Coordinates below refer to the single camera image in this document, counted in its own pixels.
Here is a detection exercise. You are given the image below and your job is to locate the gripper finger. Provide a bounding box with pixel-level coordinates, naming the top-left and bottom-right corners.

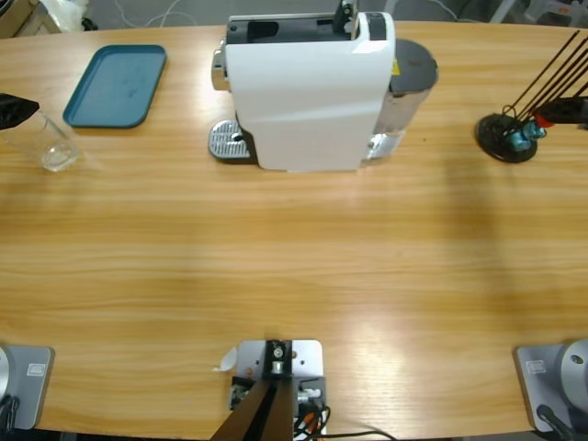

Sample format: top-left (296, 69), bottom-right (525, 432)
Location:
top-left (534, 96), bottom-right (588, 126)
top-left (0, 93), bottom-right (40, 131)

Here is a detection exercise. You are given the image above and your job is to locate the clear drinking glass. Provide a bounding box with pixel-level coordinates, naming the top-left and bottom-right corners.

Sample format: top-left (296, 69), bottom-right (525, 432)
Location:
top-left (0, 109), bottom-right (85, 174)

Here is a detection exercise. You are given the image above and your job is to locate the grey coffee machine lever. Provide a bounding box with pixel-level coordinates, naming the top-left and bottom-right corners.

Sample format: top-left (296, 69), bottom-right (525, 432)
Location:
top-left (333, 0), bottom-right (358, 38)

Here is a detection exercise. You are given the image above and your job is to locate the white capsule coffee machine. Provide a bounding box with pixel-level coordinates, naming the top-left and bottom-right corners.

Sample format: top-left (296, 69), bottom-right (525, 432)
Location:
top-left (210, 11), bottom-right (408, 175)

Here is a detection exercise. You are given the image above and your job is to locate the black capsule holder with rods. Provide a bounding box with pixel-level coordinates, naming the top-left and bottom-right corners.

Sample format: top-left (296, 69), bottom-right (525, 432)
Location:
top-left (475, 29), bottom-right (588, 164)

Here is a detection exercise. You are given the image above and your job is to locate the cardboard box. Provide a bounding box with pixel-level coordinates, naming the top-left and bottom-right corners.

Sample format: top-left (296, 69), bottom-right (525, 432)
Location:
top-left (0, 0), bottom-right (47, 40)

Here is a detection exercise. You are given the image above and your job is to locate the white rack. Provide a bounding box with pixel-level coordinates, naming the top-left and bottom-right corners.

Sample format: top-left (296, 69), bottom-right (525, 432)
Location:
top-left (486, 0), bottom-right (588, 27)

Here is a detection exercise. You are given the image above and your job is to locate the teal plastic tray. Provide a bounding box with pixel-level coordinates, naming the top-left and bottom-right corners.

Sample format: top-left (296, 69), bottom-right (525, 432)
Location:
top-left (62, 43), bottom-right (169, 130)

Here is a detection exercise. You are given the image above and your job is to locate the white plastic bag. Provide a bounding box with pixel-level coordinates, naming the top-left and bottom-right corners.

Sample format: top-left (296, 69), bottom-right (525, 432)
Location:
top-left (43, 0), bottom-right (91, 33)

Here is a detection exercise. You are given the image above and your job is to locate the water tank with dark lid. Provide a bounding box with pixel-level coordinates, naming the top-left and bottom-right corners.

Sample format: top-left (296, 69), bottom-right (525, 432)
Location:
top-left (376, 39), bottom-right (440, 139)

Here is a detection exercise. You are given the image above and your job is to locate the metal drip tray grate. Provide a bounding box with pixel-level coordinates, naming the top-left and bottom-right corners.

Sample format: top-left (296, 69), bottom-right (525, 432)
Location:
top-left (209, 119), bottom-right (256, 165)

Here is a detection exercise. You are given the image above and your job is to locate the white tape tab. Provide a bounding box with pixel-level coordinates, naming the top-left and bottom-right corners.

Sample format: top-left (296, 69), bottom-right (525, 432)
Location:
top-left (210, 346), bottom-right (239, 373)

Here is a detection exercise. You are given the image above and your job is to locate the white floor cable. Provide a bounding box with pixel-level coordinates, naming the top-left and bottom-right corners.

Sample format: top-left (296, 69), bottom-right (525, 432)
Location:
top-left (112, 0), bottom-right (210, 28)

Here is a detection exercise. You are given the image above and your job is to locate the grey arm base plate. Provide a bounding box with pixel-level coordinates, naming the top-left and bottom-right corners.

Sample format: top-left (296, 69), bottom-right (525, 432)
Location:
top-left (513, 338), bottom-right (588, 433)
top-left (0, 345), bottom-right (56, 431)

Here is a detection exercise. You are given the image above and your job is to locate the black base cable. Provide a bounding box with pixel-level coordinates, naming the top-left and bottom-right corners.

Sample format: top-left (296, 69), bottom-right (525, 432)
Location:
top-left (0, 395), bottom-right (20, 431)
top-left (536, 403), bottom-right (575, 441)

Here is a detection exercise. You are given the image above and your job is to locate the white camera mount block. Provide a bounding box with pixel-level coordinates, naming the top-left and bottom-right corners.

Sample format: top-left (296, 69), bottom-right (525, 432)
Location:
top-left (229, 338), bottom-right (328, 437)

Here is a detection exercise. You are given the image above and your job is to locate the black cable at mount block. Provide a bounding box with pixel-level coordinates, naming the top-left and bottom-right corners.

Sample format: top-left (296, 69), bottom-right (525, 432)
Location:
top-left (293, 403), bottom-right (396, 441)

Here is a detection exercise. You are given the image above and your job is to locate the dark camera post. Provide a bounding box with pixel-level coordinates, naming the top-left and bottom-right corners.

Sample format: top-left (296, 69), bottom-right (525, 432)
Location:
top-left (214, 338), bottom-right (295, 441)

